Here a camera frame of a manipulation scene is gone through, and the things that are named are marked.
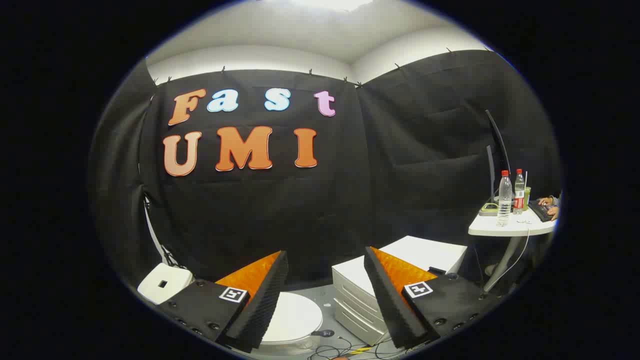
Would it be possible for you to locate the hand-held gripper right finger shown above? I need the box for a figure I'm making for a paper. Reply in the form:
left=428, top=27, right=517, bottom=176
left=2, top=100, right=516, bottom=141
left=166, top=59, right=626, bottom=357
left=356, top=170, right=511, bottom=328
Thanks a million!
left=363, top=246, right=502, bottom=350

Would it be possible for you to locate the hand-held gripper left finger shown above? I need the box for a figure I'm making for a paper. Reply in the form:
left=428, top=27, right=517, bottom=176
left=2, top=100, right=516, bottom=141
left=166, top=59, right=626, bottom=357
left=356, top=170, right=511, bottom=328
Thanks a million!
left=159, top=250, right=290, bottom=354

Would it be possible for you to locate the white drawer cabinet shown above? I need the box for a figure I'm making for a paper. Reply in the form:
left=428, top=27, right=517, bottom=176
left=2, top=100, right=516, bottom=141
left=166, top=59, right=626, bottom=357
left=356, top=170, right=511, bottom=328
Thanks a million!
left=331, top=235, right=468, bottom=347

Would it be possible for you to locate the white box with black square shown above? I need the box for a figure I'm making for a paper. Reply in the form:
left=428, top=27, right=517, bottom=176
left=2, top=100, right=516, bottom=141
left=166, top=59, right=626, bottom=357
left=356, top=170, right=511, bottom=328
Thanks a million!
left=137, top=262, right=195, bottom=306

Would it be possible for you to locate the black backdrop cloth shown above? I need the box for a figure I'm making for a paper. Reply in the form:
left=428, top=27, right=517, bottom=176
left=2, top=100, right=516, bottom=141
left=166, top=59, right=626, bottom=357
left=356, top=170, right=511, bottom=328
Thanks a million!
left=87, top=48, right=563, bottom=291

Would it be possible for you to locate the white round-edged table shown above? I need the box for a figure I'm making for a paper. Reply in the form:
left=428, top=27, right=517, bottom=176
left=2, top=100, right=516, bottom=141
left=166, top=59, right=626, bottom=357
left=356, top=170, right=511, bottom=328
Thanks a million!
left=468, top=202, right=557, bottom=293

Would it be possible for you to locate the clear water bottle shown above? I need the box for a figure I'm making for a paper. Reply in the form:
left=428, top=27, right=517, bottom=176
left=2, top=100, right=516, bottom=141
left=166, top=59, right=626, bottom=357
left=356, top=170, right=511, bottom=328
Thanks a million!
left=496, top=170, right=513, bottom=228

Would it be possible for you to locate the red label drink bottle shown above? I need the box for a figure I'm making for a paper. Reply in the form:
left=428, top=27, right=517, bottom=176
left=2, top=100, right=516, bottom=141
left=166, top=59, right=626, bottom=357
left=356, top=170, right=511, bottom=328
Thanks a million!
left=513, top=168, right=526, bottom=216

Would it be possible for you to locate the black keyboard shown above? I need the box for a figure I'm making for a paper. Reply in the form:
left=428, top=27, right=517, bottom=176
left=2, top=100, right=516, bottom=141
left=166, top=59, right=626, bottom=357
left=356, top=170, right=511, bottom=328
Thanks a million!
left=528, top=200, right=553, bottom=223

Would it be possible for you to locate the tangle of black cables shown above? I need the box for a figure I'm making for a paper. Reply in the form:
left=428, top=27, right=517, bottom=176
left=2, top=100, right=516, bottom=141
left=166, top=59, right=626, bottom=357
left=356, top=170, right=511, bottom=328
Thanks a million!
left=306, top=336, right=416, bottom=360

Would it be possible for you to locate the white hanging cable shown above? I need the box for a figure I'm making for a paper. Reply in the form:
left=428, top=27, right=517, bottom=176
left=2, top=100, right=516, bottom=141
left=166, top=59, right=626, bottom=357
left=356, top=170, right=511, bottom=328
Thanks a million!
left=482, top=226, right=531, bottom=293

